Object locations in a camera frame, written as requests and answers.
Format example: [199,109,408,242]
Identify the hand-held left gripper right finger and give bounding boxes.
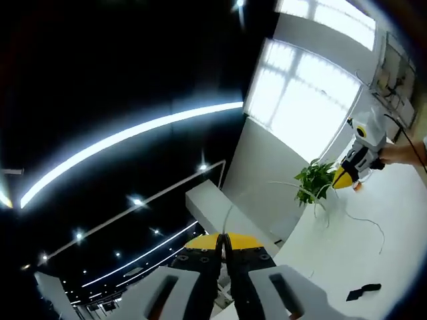
[223,231,332,320]

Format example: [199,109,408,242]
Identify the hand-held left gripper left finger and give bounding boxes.
[139,232,223,320]

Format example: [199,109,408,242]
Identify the white wired earphones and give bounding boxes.
[218,181,386,279]

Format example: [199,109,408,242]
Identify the black Velcro strap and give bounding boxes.
[346,282,382,303]

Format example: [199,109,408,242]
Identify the person's right hand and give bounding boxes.
[379,146,403,166]

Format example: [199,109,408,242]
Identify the green potted plant white pot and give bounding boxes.
[293,158,338,210]

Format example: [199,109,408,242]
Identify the large bright window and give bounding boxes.
[242,0,378,158]

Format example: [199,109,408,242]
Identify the curved ceiling light strip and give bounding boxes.
[19,101,244,209]

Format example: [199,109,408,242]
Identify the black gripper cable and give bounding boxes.
[382,113,427,174]

